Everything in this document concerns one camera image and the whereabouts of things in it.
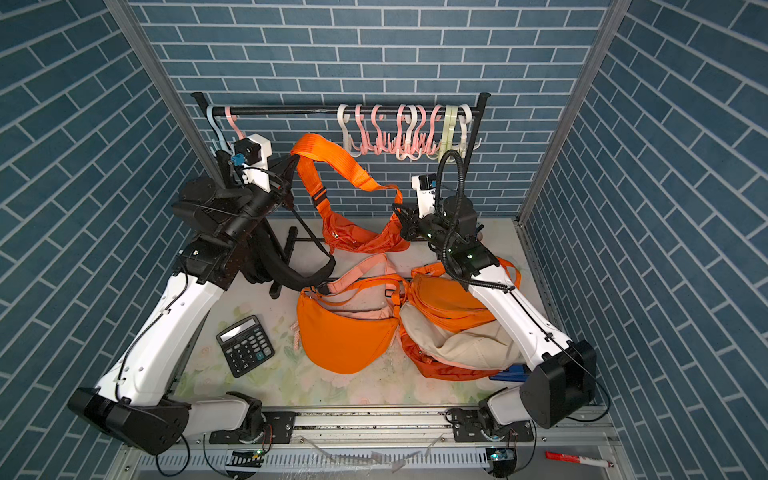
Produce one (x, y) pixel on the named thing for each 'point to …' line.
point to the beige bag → (486, 346)
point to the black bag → (308, 282)
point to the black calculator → (245, 345)
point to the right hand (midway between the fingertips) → (397, 207)
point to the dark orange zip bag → (341, 237)
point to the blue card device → (515, 372)
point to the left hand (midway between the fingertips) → (306, 155)
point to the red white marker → (578, 459)
